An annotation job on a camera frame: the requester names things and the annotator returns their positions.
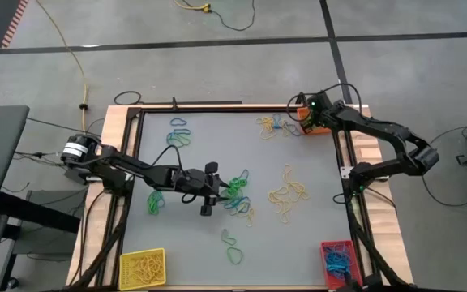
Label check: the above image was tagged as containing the red plastic basket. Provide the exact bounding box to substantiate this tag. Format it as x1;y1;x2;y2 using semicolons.
320;239;364;290

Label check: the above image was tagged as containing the thin black floor cable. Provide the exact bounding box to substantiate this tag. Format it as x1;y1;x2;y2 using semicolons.
208;0;257;32
419;125;467;207

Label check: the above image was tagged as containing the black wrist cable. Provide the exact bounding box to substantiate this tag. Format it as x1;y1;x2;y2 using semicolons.
150;144;197;204
286;83;363;117

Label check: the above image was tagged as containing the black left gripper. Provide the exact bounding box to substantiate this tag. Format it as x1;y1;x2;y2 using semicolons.
171;161;232;217

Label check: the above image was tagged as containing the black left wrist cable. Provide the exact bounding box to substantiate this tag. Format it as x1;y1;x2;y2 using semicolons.
150;144;197;204

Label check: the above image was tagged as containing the orange plastic basket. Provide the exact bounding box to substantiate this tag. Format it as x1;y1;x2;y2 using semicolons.
297;105;332;135

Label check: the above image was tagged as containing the black floor tape line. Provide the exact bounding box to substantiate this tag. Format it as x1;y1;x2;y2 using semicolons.
318;0;354;105
0;31;467;56

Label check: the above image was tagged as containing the yellow plastic basket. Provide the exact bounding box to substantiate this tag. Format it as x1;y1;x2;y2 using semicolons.
118;247;168;292

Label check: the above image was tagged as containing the black equipment stand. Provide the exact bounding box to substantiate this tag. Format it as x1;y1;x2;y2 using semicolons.
0;190;81;292

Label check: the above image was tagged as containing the yellow plug cable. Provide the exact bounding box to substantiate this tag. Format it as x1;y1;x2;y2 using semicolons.
174;0;212;12

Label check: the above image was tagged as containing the black cable loop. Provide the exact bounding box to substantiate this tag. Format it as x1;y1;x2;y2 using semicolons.
114;90;143;106

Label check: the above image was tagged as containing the black side desk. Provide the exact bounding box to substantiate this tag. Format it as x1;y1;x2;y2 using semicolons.
0;105;31;220

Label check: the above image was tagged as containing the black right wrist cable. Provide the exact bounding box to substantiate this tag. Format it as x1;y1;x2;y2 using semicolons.
286;83;363;117

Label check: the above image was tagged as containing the yellow power cable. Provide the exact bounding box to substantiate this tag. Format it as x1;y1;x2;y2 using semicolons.
34;0;92;151

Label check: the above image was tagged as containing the black metal rod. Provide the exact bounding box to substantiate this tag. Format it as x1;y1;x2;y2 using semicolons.
139;97;243;107

